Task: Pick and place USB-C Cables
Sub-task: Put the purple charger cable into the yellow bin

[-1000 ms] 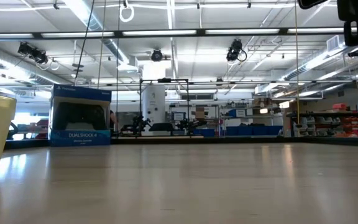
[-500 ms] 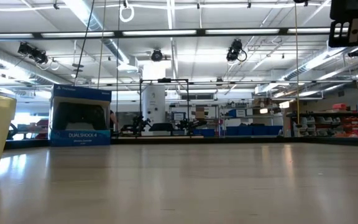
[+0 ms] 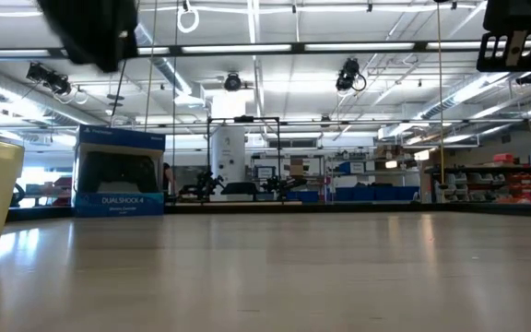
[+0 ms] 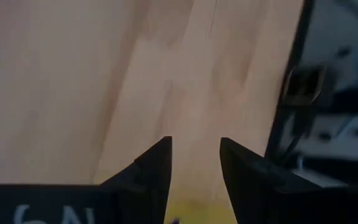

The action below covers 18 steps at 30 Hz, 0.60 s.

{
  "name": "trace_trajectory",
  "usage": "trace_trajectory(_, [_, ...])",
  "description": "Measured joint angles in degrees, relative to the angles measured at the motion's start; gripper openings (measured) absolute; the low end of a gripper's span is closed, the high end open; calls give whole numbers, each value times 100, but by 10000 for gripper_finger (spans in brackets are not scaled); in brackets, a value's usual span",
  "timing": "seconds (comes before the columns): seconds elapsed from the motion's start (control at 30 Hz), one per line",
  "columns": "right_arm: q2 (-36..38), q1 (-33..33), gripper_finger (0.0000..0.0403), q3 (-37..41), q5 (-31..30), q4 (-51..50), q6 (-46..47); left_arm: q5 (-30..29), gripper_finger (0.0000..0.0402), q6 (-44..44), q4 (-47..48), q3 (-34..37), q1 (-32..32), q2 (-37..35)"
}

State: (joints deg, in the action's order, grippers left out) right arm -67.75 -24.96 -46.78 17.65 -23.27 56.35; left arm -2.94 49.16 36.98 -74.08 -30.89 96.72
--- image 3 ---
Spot black hanging cable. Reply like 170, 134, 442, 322
109, 58, 129, 119

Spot black ceiling camera with cable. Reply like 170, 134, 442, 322
335, 56, 368, 92

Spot black chair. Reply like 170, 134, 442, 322
222, 181, 259, 196

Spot blue storage bin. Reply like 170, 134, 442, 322
375, 184, 420, 202
286, 190, 320, 204
353, 184, 377, 203
334, 186, 355, 203

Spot blue DualShock 4 controller box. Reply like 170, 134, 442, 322
72, 124, 167, 218

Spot metal shelf unit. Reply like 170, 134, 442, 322
322, 147, 421, 205

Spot dark shelf with red bins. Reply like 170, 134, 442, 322
424, 163, 531, 206

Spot white cable loop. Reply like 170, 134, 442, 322
176, 6, 201, 35

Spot black table edge rail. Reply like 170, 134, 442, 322
6, 201, 531, 221

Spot black frame bar with lights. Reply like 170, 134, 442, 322
0, 41, 531, 59

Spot black overhead camera on mount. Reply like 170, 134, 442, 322
25, 61, 73, 97

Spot black right wrist camera bracket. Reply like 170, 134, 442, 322
476, 29, 531, 73

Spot black round ceiling camera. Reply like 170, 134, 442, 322
223, 71, 244, 92

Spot person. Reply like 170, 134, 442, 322
162, 160, 176, 196

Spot thin grey hanging cord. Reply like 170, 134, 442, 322
143, 0, 159, 133
171, 0, 180, 195

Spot white cylindrical column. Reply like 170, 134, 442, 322
209, 126, 247, 195

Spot black background rig frame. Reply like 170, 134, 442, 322
206, 115, 282, 196

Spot yellow hanging strap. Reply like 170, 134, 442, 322
435, 0, 447, 189

